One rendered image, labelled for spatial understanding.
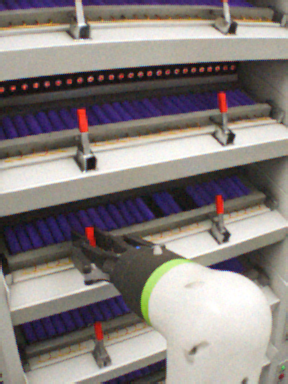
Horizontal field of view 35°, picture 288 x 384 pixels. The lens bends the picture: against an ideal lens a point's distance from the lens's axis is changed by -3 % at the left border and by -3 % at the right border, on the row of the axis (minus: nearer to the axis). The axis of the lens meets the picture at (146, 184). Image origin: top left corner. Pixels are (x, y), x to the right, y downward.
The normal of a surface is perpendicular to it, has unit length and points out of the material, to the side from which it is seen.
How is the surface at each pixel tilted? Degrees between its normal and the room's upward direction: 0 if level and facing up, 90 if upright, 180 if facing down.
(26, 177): 21
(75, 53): 111
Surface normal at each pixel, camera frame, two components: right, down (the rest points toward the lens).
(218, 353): -0.17, 0.24
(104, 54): 0.47, 0.61
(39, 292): 0.16, -0.76
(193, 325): -0.58, -0.26
